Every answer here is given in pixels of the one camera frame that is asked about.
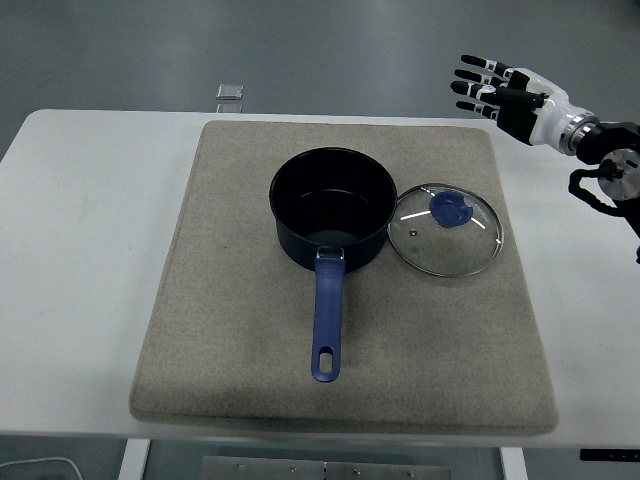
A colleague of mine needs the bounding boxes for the white cable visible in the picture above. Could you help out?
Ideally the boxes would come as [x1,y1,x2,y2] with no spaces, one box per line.
[0,455,84,480]

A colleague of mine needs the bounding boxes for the glass pot lid blue knob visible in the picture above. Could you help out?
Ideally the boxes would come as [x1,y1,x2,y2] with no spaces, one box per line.
[387,182,506,279]

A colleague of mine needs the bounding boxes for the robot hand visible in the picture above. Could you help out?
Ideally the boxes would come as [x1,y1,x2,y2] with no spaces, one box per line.
[449,53,599,147]

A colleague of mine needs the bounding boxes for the white table leg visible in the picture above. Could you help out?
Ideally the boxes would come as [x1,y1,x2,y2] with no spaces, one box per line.
[499,446,526,480]
[117,438,151,480]

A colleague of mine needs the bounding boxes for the grey-beige fabric mat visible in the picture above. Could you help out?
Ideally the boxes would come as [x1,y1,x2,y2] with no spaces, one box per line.
[128,119,560,435]

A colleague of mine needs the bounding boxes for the black table control panel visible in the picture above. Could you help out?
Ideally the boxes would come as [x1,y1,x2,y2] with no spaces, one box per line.
[579,448,640,462]

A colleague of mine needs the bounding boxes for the dark blue pot long handle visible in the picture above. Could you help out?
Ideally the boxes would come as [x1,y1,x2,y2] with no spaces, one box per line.
[268,146,399,385]

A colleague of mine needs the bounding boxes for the grey metal plate with screws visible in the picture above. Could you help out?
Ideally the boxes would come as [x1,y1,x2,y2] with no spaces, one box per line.
[199,454,454,480]

